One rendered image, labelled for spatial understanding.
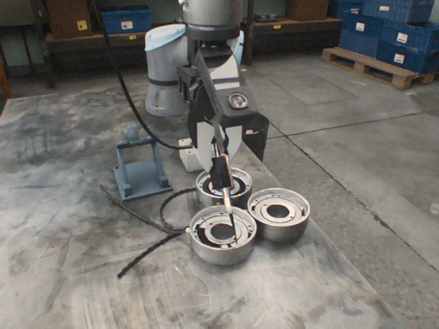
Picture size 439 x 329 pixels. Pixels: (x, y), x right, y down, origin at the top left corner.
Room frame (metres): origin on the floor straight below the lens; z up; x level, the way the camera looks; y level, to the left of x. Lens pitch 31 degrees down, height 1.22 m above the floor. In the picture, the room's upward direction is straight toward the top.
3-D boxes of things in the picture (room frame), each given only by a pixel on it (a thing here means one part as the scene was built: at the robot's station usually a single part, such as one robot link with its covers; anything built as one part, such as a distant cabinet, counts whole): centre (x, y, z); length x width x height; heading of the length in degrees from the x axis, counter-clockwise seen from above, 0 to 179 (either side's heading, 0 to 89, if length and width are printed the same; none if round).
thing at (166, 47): (1.03, 0.14, 0.97); 0.13 x 0.12 x 0.14; 90
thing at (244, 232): (0.44, 0.00, 0.82); 0.08 x 0.08 x 0.02
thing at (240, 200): (0.57, -0.01, 0.82); 0.10 x 0.10 x 0.04
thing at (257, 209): (0.49, -0.10, 0.82); 0.08 x 0.08 x 0.02
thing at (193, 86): (0.50, 0.01, 1.07); 0.09 x 0.08 x 0.12; 23
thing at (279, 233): (0.49, -0.10, 0.82); 0.10 x 0.10 x 0.04
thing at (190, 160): (0.71, 0.05, 0.82); 0.08 x 0.07 x 0.05; 20
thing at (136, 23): (4.04, 1.00, 0.56); 0.52 x 0.38 x 0.22; 107
